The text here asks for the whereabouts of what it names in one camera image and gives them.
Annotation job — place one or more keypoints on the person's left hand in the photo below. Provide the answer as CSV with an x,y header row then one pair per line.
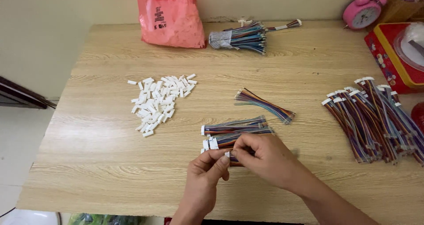
x,y
200,182

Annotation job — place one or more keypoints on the person's right hand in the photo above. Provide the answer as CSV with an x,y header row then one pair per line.
x,y
268,162

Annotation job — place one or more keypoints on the pile of white plastic connectors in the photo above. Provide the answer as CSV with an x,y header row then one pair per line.
x,y
159,100

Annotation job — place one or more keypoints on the green plastic bag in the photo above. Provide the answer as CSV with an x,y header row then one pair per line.
x,y
102,219

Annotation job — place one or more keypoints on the large heap of finished harnesses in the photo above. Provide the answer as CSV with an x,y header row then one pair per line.
x,y
374,122

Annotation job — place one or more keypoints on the red and yellow tin box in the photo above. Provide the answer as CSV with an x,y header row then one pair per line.
x,y
386,61

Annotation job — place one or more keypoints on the red round object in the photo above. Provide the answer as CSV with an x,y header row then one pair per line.
x,y
419,117

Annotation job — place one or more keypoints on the pink plastic bag of connectors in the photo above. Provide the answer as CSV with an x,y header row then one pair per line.
x,y
170,18

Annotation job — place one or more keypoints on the white round appliance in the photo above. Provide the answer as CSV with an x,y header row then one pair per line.
x,y
29,217

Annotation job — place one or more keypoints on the pink alarm clock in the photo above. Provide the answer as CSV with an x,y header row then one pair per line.
x,y
362,11

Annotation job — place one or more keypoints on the clear plastic tape roll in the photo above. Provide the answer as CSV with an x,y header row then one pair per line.
x,y
409,46

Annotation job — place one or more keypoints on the dark furniture edge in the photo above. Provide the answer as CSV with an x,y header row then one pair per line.
x,y
20,94

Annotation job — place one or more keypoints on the brown wooden box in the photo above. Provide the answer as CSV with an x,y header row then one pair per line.
x,y
399,9

